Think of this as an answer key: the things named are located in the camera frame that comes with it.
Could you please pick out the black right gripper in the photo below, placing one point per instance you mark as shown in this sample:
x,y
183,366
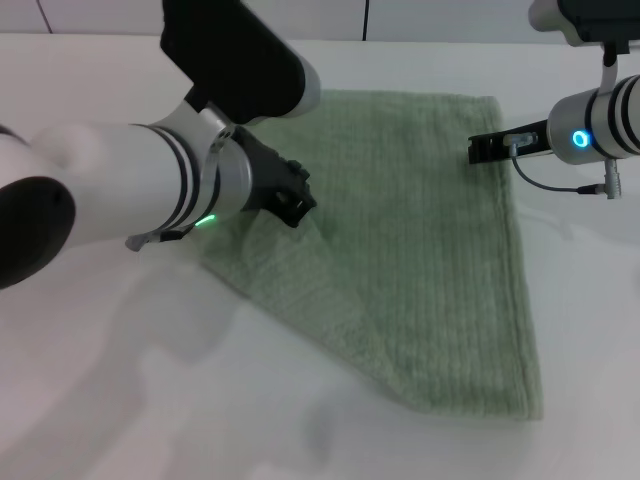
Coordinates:
x,y
527,137

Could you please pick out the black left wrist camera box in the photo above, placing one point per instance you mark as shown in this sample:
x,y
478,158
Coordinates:
x,y
240,60

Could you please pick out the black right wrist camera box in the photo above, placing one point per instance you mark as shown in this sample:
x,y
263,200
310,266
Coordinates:
x,y
595,20

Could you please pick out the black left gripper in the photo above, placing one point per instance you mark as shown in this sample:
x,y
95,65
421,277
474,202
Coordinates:
x,y
267,172

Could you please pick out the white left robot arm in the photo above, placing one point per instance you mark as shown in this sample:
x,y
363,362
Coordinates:
x,y
125,185

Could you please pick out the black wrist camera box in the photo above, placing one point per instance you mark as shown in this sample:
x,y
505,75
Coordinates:
x,y
595,20
240,60

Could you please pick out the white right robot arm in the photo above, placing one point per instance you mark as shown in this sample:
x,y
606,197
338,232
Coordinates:
x,y
600,120

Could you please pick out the light green ribbed towel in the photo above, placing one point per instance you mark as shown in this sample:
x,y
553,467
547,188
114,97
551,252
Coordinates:
x,y
410,260

